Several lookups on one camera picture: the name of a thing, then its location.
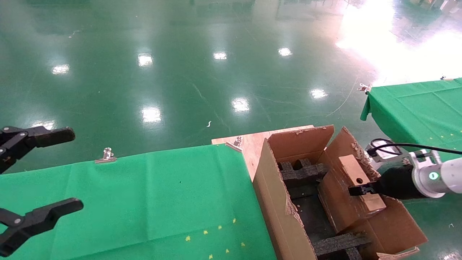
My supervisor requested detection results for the large open cardboard carton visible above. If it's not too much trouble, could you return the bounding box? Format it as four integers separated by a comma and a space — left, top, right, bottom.
253, 125, 428, 260

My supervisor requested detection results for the small brown cardboard box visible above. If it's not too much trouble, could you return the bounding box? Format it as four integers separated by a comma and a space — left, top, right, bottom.
339, 155, 387, 215

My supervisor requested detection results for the large green table cloth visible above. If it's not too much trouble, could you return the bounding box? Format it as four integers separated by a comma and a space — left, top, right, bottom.
0, 144, 278, 260

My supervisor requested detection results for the green cloth on side table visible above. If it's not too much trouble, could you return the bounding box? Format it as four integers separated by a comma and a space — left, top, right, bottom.
360, 78, 462, 162

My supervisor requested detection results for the black foam insert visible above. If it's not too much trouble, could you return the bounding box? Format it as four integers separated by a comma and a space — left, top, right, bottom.
278, 159, 329, 200
312, 233, 372, 260

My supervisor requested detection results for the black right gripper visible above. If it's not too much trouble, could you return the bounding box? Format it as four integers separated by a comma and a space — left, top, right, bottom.
348, 165, 420, 200

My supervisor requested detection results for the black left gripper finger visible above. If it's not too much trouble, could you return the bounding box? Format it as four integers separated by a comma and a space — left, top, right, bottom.
0, 126, 76, 174
0, 198, 84, 258

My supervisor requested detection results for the grey camera mounting bracket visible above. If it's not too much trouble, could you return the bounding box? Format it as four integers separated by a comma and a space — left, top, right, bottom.
407, 149, 443, 167

